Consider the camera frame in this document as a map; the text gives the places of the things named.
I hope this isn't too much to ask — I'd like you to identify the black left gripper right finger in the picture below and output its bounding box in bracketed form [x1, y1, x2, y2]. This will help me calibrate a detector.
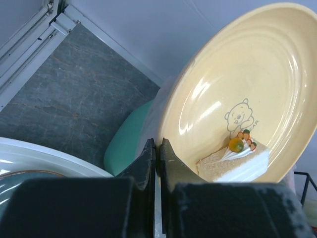
[159, 139, 315, 238]

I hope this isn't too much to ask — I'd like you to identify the beige round plate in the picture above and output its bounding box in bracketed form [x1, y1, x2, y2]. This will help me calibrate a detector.
[156, 2, 317, 182]

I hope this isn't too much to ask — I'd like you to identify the black wire rack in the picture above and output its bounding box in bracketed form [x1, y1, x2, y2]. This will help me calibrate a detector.
[294, 171, 317, 206]

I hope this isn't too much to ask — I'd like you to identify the white rectangular basin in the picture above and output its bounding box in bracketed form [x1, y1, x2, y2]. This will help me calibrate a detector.
[0, 137, 112, 178]

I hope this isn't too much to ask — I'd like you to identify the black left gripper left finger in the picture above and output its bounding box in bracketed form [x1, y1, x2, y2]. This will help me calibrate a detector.
[7, 139, 155, 238]

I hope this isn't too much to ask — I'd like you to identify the white food block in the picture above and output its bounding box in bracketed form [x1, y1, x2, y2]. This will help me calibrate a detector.
[196, 129, 269, 182]

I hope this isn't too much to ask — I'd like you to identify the green trash bin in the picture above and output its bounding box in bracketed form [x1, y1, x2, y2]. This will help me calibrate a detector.
[104, 100, 153, 176]

